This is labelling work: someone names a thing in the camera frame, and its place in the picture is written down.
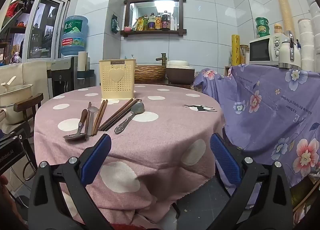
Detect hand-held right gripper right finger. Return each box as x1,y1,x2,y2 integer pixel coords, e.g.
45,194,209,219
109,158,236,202
207,133,293,230

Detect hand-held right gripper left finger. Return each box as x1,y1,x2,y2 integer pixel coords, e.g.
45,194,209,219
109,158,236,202
28,134,112,230

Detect slim steel spoon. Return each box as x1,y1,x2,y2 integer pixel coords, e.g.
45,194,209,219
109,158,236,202
87,106,100,137

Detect wooden handled steel ladle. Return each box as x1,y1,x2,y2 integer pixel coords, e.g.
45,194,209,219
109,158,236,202
63,109,88,141

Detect large steel spoon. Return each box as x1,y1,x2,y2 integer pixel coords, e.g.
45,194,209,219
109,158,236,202
114,102,145,135

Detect cream plastic utensil holder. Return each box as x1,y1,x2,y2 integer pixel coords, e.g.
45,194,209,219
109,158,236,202
99,59,137,101

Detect cream enamel pot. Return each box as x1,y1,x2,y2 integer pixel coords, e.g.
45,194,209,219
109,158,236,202
0,84,33,124

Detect dark wooden chair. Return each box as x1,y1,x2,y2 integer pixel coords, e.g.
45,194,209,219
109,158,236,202
14,93,44,121

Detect purple floral cloth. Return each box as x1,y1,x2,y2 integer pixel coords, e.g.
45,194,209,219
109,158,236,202
194,65,320,188

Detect pink polka dot tablecloth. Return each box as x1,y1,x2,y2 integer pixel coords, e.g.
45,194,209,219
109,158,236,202
34,84,227,223

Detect beige cloth cover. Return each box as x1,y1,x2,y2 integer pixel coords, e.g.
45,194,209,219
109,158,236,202
0,61,50,96

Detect water dispenser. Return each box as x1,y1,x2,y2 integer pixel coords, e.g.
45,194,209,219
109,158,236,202
51,56,78,98

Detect brown pot with cream lid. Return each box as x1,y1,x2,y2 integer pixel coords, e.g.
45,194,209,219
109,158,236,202
166,61,195,85

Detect wicker wash basin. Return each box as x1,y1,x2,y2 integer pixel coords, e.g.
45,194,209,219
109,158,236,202
134,65,167,82

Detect yellow roll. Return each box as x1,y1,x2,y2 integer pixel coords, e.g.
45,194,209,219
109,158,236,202
231,35,240,66

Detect white microwave oven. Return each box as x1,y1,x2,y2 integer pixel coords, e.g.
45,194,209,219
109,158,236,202
249,36,288,65

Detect bronze faucet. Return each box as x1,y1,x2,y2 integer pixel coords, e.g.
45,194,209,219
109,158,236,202
155,53,167,67

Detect white electric kettle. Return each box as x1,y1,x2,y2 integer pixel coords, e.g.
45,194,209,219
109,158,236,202
279,34,302,69

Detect blue water jug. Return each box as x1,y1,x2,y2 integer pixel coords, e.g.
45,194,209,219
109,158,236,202
61,15,89,57

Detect glass door cabinet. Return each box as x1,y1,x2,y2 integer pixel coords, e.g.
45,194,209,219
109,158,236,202
26,0,71,60

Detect green instant noodle cups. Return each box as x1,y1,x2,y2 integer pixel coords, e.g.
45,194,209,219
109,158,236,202
255,17,270,38

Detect stack of white cups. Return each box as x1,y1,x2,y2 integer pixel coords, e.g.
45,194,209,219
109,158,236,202
297,19,315,71

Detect dark wooden mirror shelf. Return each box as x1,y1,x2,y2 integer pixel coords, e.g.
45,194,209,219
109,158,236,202
121,0,187,37

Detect dark soy sauce bottle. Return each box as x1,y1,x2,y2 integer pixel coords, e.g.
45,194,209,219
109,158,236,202
161,11,171,31

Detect tall stack of paper cups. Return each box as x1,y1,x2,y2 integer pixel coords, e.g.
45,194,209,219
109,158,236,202
275,0,294,36

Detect green wall holder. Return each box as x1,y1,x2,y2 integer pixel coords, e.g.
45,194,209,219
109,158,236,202
111,15,120,34

